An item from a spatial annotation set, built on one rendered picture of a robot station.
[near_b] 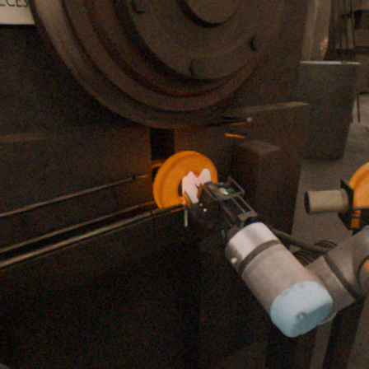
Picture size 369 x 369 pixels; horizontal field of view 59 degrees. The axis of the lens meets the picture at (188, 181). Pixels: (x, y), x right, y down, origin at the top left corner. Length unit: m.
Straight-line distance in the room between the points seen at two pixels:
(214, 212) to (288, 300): 0.20
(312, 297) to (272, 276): 0.06
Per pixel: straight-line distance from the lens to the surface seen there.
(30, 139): 0.66
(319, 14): 4.86
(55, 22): 0.55
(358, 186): 0.86
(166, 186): 0.68
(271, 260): 0.53
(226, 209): 0.59
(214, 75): 0.55
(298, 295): 0.51
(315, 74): 3.26
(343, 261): 0.62
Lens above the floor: 1.03
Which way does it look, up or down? 23 degrees down
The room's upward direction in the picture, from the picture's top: straight up
